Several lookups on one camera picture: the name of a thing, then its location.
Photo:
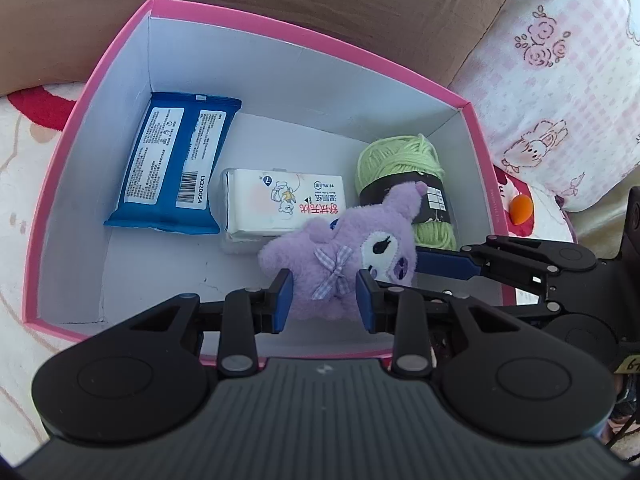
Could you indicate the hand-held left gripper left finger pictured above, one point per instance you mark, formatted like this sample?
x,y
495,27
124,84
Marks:
x,y
282,305

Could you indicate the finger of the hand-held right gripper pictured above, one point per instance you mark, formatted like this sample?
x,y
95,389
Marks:
x,y
535,307
445,262

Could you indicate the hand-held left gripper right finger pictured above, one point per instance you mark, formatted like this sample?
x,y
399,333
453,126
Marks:
x,y
365,302

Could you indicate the purple plush toy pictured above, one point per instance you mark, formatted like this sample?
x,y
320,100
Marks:
x,y
320,240

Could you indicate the white tissue packet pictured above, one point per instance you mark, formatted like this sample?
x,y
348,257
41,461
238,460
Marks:
x,y
250,205

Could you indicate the green yarn ball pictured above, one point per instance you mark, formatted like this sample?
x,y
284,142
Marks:
x,y
395,160

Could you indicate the blue wet wipes packet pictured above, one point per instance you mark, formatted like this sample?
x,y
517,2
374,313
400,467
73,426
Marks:
x,y
150,220

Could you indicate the pink cardboard box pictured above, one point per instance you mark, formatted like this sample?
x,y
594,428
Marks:
x,y
325,125

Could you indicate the orange carrot toy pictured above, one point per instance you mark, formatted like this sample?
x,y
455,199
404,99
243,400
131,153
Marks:
x,y
521,208

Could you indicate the pink checked pillow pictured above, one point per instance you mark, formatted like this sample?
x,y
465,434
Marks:
x,y
560,85

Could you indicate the printed bear blanket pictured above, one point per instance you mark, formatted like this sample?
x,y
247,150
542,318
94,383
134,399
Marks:
x,y
20,260

